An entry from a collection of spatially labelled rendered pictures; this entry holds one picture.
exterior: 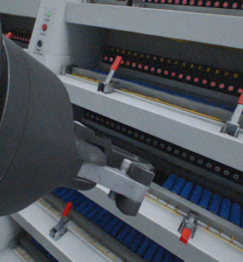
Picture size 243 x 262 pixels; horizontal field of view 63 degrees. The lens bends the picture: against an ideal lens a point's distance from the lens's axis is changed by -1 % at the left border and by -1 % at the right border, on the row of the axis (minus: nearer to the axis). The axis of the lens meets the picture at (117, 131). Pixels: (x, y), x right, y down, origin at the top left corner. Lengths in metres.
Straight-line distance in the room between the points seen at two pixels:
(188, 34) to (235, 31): 0.08
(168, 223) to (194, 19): 0.38
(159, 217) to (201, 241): 0.08
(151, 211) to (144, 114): 0.19
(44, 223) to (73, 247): 0.11
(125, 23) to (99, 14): 0.07
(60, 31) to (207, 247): 0.57
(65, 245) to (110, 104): 0.36
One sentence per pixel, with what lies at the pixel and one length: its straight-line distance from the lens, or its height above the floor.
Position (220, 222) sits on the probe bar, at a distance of 0.44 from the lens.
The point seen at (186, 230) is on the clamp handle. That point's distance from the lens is 0.37.
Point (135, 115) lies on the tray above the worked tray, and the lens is 0.40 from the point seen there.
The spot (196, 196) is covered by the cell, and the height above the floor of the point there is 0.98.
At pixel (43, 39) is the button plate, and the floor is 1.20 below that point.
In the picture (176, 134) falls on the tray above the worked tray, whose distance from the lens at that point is 0.38.
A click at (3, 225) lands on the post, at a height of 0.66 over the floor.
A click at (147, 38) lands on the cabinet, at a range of 0.67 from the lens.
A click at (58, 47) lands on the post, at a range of 0.59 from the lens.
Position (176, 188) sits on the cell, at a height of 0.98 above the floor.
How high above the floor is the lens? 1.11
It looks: 8 degrees down
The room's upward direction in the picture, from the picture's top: 19 degrees clockwise
